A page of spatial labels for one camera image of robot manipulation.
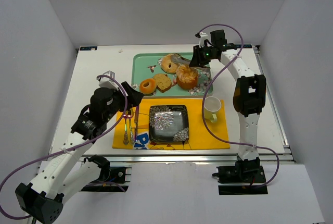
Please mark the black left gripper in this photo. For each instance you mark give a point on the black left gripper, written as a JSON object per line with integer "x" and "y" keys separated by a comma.
{"x": 129, "y": 96}

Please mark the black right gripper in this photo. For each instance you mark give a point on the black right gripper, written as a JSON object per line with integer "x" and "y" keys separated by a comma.
{"x": 196, "y": 56}

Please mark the silver metal tongs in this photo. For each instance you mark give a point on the silver metal tongs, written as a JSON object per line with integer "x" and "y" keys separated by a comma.
{"x": 178, "y": 59}

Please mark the pale glazed bagel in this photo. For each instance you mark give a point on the pale glazed bagel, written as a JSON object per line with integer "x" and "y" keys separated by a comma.
{"x": 167, "y": 65}

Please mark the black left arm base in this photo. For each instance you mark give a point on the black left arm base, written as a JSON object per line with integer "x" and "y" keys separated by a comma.
{"x": 111, "y": 178}

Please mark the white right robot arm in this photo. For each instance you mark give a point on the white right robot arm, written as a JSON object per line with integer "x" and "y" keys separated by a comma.
{"x": 250, "y": 90}

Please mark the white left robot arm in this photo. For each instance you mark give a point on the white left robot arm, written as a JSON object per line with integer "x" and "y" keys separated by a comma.
{"x": 44, "y": 196}

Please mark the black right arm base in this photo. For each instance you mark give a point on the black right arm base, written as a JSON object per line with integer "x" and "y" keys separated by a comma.
{"x": 245, "y": 177}

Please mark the brown bread slice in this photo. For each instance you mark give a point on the brown bread slice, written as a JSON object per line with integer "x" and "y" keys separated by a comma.
{"x": 163, "y": 82}

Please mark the orange donut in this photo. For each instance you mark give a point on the orange donut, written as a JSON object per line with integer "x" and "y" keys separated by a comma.
{"x": 148, "y": 86}

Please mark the iridescent knife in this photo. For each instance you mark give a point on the iridescent knife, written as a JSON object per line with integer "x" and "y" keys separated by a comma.
{"x": 136, "y": 116}

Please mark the iridescent spoon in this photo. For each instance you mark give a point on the iridescent spoon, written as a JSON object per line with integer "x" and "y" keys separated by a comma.
{"x": 130, "y": 116}

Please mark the sugar-topped bundt cake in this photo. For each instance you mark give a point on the sugar-topped bundt cake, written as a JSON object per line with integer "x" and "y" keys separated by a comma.
{"x": 186, "y": 77}

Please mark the green floral tray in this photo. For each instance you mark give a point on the green floral tray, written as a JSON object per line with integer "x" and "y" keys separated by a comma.
{"x": 147, "y": 65}

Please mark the yellow placemat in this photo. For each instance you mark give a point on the yellow placemat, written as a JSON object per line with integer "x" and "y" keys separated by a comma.
{"x": 199, "y": 137}

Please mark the blue right corner sticker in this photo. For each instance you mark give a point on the blue right corner sticker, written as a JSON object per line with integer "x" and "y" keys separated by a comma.
{"x": 244, "y": 46}

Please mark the blue corner sticker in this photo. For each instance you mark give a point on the blue corner sticker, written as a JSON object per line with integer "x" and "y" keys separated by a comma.
{"x": 88, "y": 48}
{"x": 244, "y": 46}

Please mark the black floral square plate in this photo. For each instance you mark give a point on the black floral square plate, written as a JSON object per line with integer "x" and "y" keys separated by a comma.
{"x": 168, "y": 123}

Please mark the iridescent fork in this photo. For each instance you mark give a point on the iridescent fork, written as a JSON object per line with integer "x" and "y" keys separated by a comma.
{"x": 125, "y": 139}

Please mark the pale yellow mug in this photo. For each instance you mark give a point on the pale yellow mug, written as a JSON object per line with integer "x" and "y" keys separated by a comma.
{"x": 212, "y": 106}

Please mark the blue left corner sticker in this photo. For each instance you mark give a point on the blue left corner sticker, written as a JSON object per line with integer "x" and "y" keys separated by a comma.
{"x": 88, "y": 48}

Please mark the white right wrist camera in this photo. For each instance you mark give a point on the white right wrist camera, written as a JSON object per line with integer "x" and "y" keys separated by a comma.
{"x": 202, "y": 37}

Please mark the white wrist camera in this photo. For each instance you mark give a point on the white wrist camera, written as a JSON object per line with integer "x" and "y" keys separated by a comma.
{"x": 106, "y": 82}
{"x": 202, "y": 37}

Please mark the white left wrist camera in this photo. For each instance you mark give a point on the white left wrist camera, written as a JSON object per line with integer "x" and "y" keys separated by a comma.
{"x": 106, "y": 82}

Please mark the aluminium table frame rail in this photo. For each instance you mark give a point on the aluminium table frame rail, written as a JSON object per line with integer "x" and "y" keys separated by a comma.
{"x": 170, "y": 158}

